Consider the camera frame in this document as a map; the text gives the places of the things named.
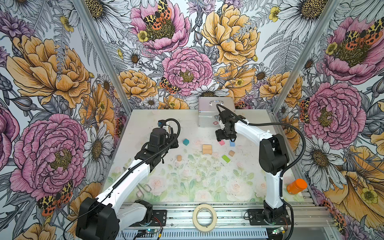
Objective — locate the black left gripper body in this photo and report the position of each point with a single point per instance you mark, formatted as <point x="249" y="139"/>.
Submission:
<point x="170" y="143"/>

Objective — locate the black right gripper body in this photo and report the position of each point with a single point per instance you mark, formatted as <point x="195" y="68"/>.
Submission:
<point x="225" y="134"/>

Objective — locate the natural wood rectangular block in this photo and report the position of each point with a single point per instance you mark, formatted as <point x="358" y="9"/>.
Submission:
<point x="207" y="149"/>

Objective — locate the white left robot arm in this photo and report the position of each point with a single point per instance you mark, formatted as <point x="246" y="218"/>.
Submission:
<point x="102" y="218"/>

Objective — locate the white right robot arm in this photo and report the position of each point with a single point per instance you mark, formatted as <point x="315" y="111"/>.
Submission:
<point x="273" y="158"/>

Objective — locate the green wood block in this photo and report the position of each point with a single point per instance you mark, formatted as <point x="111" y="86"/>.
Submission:
<point x="226" y="158"/>

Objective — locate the teal wood cube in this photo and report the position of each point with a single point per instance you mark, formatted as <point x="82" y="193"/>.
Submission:
<point x="186" y="142"/>

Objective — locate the silver aluminium first aid case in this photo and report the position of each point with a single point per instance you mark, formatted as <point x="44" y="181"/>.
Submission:
<point x="208" y="116"/>

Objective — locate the metal scissors tongs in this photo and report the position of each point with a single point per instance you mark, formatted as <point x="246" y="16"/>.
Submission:
<point x="142" y="190"/>

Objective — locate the orange pill bottle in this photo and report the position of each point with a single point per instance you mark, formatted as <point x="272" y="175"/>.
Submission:
<point x="297" y="186"/>

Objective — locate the masking tape roll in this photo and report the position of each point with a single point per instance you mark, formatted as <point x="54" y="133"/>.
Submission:
<point x="204" y="218"/>

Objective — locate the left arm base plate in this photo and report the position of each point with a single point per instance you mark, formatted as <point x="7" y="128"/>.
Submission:
<point x="155" y="218"/>

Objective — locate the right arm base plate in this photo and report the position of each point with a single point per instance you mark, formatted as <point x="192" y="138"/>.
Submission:
<point x="256" y="217"/>

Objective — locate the aluminium corner frame post left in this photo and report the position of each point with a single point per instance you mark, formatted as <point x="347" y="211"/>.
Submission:
<point x="94" y="36"/>

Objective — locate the aluminium corner frame post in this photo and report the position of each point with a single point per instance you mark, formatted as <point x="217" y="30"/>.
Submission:
<point x="94" y="36"/>
<point x="313" y="38"/>

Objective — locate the aluminium corner frame post right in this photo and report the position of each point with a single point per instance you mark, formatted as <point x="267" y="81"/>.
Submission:
<point x="313" y="38"/>

